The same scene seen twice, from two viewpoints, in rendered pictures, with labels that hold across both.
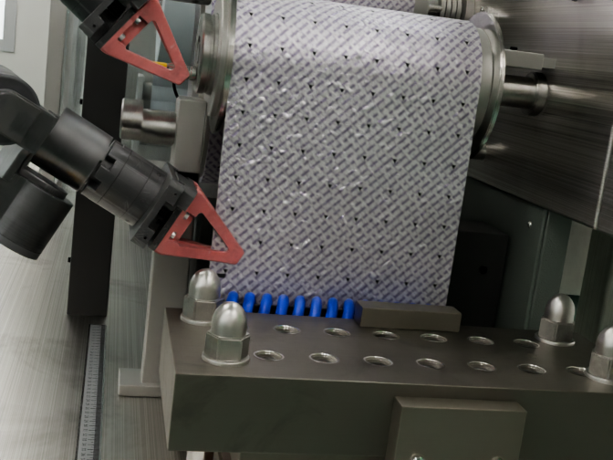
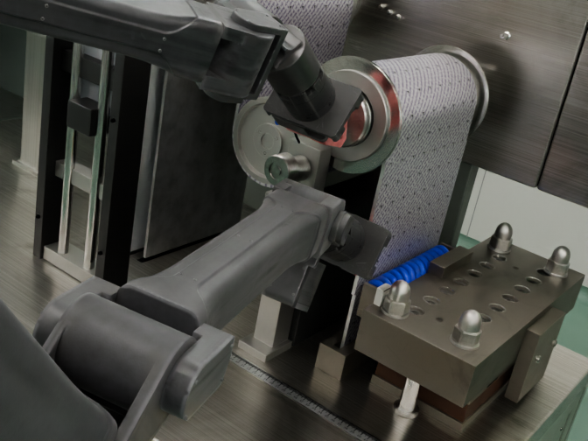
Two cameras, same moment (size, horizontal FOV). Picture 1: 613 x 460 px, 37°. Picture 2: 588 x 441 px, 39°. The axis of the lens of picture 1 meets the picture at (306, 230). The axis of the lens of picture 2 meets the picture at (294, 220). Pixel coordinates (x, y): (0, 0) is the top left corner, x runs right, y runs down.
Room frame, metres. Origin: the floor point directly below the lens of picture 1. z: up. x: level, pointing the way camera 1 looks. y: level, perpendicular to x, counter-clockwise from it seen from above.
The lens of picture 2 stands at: (0.19, 0.84, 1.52)
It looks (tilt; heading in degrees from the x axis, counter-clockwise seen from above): 23 degrees down; 316
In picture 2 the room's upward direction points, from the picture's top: 11 degrees clockwise
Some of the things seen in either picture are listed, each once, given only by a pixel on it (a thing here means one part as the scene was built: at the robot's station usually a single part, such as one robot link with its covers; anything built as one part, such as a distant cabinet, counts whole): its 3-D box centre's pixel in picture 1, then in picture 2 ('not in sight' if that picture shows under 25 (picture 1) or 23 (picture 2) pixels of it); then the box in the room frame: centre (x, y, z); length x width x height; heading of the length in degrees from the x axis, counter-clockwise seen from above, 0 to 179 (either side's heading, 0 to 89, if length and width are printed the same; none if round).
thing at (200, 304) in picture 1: (203, 294); (398, 296); (0.75, 0.08, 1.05); 0.04 x 0.04 x 0.04
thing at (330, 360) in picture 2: not in sight; (383, 328); (0.85, -0.03, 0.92); 0.28 x 0.04 x 0.04; 103
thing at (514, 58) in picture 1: (518, 57); not in sight; (0.94, -0.19, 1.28); 0.06 x 0.05 x 0.02; 103
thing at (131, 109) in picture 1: (130, 119); (281, 169); (0.89, 0.18, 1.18); 0.04 x 0.02 x 0.04; 13
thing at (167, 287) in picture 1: (158, 246); (282, 252); (0.90, 0.15, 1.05); 0.06 x 0.05 x 0.31; 103
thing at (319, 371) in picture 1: (402, 382); (479, 308); (0.74, -0.10, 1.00); 0.40 x 0.16 x 0.06; 103
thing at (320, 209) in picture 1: (339, 223); (411, 213); (0.84, -0.03, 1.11); 0.23 x 0.01 x 0.18; 103
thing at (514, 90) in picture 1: (506, 90); not in sight; (0.94, -0.18, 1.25); 0.07 x 0.04 x 0.04; 103
